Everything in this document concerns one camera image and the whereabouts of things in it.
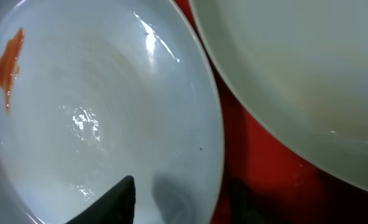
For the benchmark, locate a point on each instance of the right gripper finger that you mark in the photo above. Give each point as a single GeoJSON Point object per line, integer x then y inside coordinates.
{"type": "Point", "coordinates": [116, 206]}

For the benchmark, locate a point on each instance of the white plate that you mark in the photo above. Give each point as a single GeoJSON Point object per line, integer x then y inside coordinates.
{"type": "Point", "coordinates": [108, 89]}
{"type": "Point", "coordinates": [300, 68]}

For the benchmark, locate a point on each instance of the red plastic tray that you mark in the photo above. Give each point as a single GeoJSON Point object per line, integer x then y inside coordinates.
{"type": "Point", "coordinates": [280, 182]}

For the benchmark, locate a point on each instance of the orange stain left plate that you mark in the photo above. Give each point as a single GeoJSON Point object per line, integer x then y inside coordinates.
{"type": "Point", "coordinates": [9, 67]}

